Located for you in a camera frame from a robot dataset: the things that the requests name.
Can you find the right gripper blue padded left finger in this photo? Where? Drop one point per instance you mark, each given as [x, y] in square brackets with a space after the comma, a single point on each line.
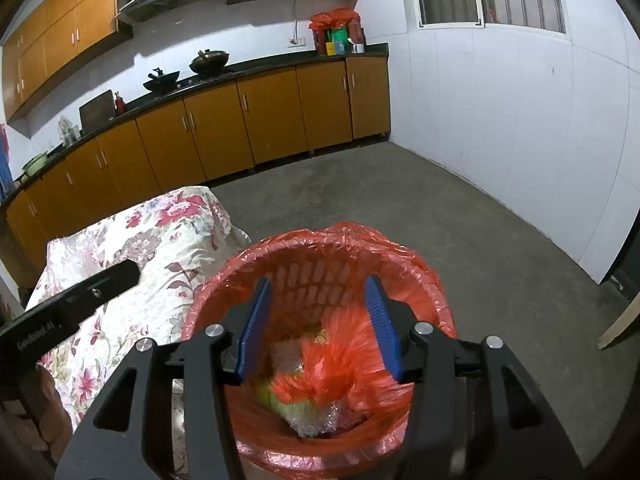
[126, 434]

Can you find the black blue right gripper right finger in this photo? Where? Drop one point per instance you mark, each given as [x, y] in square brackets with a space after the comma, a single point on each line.
[475, 413]

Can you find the large red plastic bag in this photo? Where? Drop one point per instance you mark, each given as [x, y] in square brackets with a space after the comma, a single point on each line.
[343, 360]

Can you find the red lined trash basket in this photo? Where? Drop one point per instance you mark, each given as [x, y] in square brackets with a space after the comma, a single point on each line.
[311, 272]

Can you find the lower wooden kitchen cabinets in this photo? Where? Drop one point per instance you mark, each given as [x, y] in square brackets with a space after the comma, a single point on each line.
[253, 114]

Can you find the floral tablecloth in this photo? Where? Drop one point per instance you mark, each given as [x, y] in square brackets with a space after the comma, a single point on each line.
[179, 241]

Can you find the blue cloth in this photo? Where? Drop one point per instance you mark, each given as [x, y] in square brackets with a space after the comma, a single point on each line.
[6, 179]

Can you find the green basin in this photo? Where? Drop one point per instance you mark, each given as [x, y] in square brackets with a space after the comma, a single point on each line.
[35, 164]

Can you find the glass jar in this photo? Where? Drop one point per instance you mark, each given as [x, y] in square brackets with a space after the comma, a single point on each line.
[68, 132]

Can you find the dark cutting board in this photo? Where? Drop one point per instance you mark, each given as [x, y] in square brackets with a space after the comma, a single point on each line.
[97, 112]

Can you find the red bottle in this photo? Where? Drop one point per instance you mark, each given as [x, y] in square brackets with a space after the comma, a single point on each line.
[120, 105]

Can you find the black pot with ladle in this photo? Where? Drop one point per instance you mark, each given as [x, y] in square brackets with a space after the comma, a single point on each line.
[161, 83]

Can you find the black wok with lid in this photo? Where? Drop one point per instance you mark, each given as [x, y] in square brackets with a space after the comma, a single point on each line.
[209, 62]

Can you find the upper wooden cabinets left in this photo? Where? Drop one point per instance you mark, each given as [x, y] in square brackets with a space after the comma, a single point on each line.
[56, 40]

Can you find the red bag of containers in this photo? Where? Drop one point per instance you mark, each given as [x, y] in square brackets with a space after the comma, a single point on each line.
[337, 32]

